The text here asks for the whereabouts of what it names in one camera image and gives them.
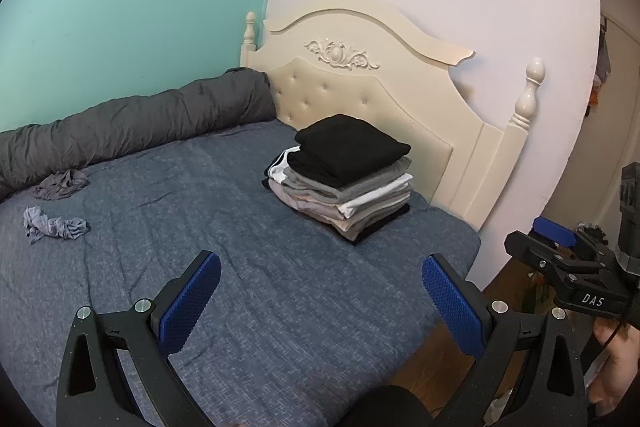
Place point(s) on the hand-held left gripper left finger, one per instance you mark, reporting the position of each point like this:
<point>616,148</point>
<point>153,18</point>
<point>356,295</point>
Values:
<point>192,302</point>

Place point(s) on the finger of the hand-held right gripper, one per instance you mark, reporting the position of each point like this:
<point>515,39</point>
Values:
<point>540,257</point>
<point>552,229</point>

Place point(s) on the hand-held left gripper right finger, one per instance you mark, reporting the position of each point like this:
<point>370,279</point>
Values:
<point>452,307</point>

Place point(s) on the black pants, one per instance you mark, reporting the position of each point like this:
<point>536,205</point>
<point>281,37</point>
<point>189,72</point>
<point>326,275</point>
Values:
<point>345,147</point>

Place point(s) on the stack of folded clothes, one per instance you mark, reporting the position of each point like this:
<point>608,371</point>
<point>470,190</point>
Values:
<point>360,207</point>

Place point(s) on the hanging clothes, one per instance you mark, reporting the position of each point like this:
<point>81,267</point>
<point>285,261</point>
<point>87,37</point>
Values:
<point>602,57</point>

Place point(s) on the person's right hand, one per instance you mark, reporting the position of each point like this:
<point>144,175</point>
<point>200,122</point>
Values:
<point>620,357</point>

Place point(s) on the blue-grey bed sheet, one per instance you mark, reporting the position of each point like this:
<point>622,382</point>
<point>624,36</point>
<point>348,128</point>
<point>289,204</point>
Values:
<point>225,217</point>

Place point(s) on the person's black-clothed leg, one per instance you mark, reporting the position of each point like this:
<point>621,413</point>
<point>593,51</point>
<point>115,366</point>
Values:
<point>385,412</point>

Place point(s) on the beige door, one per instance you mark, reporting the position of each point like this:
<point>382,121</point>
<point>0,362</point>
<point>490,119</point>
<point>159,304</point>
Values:
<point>625,117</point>

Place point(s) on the light grey crumpled cloth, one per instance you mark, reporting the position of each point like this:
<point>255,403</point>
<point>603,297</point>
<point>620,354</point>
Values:
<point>55,227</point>

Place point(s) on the dark grey crumpled cloth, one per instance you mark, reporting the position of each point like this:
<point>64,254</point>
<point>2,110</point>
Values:
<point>62,184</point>

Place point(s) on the grey rolled duvet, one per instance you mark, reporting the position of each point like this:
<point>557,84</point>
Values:
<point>125,122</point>

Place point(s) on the cream headboard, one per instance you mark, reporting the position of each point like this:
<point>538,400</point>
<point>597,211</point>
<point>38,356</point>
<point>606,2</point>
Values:
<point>350,92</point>

